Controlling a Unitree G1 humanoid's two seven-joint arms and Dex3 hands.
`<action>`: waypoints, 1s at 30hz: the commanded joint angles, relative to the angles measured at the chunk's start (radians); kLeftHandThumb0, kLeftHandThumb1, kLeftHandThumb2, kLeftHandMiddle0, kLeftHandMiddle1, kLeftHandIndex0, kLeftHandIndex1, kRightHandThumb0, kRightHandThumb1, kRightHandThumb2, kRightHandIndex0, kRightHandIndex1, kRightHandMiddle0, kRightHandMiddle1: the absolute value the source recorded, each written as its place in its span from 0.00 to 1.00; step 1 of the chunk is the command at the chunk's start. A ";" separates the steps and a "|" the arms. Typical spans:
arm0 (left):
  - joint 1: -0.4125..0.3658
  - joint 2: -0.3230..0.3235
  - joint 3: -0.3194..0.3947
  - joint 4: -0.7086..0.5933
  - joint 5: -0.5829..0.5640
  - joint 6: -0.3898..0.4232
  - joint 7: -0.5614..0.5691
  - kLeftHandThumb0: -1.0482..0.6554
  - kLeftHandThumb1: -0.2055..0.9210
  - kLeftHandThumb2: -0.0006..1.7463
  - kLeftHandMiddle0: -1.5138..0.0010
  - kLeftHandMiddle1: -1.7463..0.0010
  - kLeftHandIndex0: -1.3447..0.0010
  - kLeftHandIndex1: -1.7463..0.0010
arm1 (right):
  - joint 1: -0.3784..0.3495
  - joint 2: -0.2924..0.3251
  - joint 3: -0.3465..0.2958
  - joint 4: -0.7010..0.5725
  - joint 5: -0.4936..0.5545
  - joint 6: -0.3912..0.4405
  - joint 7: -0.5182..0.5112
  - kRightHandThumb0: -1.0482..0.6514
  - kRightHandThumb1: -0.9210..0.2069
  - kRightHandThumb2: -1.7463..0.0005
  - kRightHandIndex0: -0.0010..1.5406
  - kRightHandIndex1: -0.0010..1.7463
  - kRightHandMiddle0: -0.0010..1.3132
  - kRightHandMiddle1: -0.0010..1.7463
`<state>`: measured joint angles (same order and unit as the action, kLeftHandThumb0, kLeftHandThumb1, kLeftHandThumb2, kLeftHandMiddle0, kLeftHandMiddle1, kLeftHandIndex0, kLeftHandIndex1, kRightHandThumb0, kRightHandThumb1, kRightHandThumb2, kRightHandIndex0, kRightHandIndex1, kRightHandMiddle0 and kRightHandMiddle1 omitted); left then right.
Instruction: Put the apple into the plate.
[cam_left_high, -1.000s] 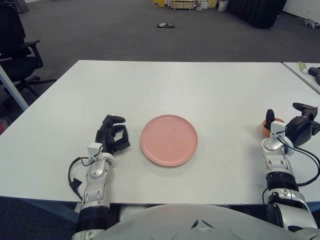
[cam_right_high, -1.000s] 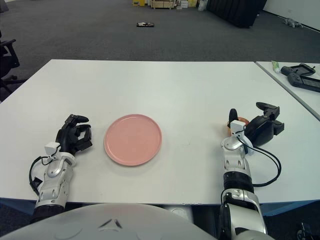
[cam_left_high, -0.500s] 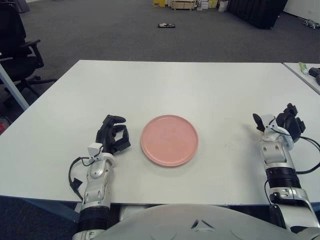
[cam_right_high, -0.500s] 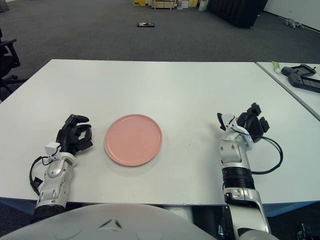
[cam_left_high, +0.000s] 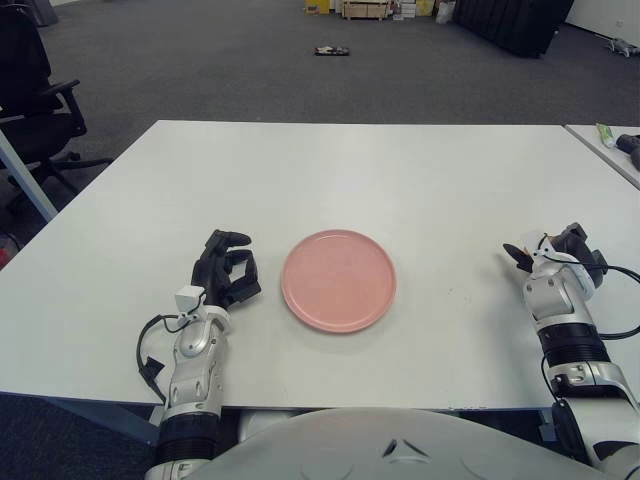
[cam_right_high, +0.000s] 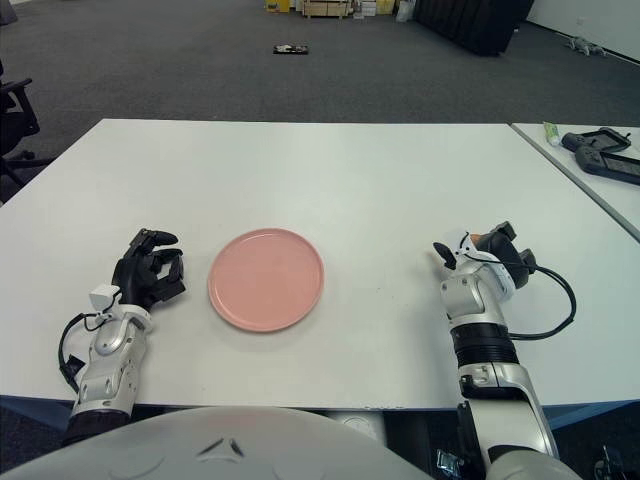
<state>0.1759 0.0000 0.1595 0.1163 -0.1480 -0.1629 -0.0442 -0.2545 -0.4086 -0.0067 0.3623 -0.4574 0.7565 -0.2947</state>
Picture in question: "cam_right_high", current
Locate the black partition curtain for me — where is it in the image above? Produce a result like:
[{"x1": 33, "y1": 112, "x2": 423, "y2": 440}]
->
[{"x1": 413, "y1": 0, "x2": 537, "y2": 58}]

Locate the pink round plate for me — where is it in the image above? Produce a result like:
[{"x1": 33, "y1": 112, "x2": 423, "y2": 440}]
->
[{"x1": 207, "y1": 227, "x2": 326, "y2": 334}]

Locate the black office chair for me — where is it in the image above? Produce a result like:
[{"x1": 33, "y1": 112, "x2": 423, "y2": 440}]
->
[{"x1": 0, "y1": 57, "x2": 56, "y2": 191}]

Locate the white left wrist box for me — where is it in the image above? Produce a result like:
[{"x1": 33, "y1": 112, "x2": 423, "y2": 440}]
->
[{"x1": 88, "y1": 283, "x2": 120, "y2": 314}]

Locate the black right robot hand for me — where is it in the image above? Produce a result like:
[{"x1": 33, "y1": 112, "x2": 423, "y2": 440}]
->
[{"x1": 432, "y1": 219, "x2": 539, "y2": 292}]

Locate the black handheld controller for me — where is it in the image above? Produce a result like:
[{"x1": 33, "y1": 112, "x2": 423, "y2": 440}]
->
[
  {"x1": 560, "y1": 127, "x2": 634, "y2": 154},
  {"x1": 574, "y1": 146, "x2": 640, "y2": 187}
]

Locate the grey robot dog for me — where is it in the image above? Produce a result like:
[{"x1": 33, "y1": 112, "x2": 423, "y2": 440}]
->
[{"x1": 567, "y1": 36, "x2": 609, "y2": 57}]

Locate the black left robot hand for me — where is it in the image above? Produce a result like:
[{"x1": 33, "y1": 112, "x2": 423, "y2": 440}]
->
[{"x1": 112, "y1": 227, "x2": 189, "y2": 309}]

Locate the wooden pallet crate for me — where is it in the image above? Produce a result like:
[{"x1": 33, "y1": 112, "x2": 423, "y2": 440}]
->
[{"x1": 303, "y1": 0, "x2": 351, "y2": 20}]

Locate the grey robot torso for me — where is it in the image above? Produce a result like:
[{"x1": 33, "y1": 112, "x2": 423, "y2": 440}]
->
[{"x1": 0, "y1": 405, "x2": 436, "y2": 480}]

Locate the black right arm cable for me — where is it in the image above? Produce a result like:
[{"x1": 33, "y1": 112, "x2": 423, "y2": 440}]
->
[{"x1": 507, "y1": 264, "x2": 577, "y2": 341}]

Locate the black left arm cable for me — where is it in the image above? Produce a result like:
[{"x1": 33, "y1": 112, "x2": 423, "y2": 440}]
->
[{"x1": 57, "y1": 312, "x2": 101, "y2": 394}]

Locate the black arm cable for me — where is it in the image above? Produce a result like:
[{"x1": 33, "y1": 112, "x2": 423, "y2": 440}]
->
[
  {"x1": 507, "y1": 264, "x2": 577, "y2": 341},
  {"x1": 57, "y1": 312, "x2": 101, "y2": 394}
]

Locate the blue table frame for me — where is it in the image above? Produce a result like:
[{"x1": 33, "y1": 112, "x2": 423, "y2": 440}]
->
[{"x1": 0, "y1": 393, "x2": 640, "y2": 444}]

